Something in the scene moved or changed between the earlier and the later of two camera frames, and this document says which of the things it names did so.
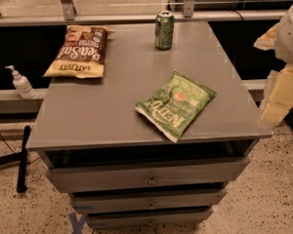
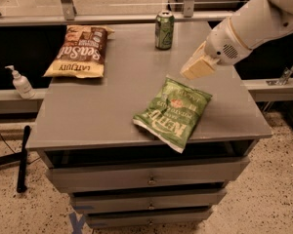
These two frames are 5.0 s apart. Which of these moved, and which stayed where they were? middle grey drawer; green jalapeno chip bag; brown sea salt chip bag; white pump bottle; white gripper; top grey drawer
Moved: green jalapeno chip bag; white gripper
Stayed: middle grey drawer; brown sea salt chip bag; top grey drawer; white pump bottle
